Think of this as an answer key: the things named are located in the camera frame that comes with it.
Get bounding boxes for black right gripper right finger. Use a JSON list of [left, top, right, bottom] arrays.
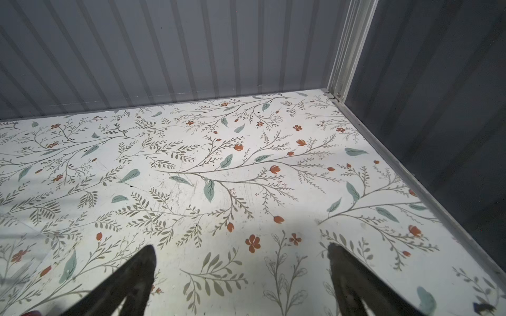
[[328, 243, 422, 316]]

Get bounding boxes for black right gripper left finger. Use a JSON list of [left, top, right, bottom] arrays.
[[63, 245, 157, 315]]

